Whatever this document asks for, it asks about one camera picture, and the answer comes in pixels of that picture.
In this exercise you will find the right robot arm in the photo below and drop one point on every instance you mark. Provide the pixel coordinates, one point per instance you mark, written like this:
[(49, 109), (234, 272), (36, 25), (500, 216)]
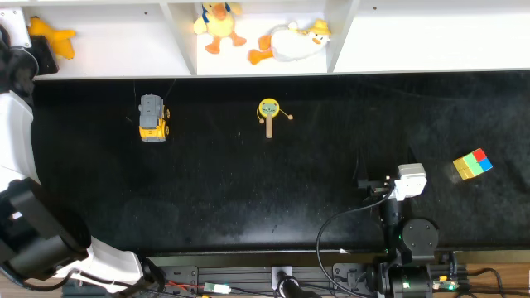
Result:
[(420, 236)]

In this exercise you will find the white plush duck with hat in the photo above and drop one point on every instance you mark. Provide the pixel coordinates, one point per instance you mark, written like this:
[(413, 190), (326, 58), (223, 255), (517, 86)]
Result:
[(294, 43)]

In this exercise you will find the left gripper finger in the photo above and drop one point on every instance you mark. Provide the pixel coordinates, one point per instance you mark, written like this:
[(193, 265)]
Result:
[(44, 56)]

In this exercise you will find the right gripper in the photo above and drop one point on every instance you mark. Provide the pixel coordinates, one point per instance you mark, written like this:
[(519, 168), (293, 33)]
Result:
[(377, 186)]

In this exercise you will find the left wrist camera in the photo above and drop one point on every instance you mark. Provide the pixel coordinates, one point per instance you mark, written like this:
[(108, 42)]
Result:
[(14, 27)]

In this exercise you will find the orange rubber dinosaur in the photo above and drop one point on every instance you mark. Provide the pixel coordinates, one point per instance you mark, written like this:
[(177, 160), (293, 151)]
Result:
[(58, 41)]

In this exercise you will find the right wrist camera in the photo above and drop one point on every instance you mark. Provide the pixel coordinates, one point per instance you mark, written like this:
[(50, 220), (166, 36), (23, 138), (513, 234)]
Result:
[(410, 180)]

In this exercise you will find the yellow wooden rattle drum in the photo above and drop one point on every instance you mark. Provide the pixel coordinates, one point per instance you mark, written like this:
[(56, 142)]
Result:
[(269, 109)]

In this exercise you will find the mounting rail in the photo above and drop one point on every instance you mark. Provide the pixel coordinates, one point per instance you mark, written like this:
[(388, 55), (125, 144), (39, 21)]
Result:
[(248, 277)]

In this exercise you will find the white shelf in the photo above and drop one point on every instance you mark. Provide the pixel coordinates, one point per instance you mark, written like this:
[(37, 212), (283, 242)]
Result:
[(116, 54)]

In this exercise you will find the yellow plush duck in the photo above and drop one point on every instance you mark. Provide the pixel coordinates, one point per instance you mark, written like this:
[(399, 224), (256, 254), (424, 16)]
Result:
[(219, 25)]

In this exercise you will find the many-coloured puzzle cube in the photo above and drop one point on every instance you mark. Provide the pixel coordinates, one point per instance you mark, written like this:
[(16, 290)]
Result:
[(472, 164)]

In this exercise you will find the grey and yellow toy truck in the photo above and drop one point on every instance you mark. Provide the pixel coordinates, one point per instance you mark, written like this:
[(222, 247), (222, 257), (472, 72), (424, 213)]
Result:
[(152, 120)]

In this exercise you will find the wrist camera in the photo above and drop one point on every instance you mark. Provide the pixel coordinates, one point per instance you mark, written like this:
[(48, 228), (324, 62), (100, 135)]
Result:
[(410, 180), (14, 27)]

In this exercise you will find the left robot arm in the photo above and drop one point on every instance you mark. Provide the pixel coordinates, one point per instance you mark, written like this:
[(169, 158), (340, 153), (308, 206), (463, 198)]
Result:
[(16, 136)]

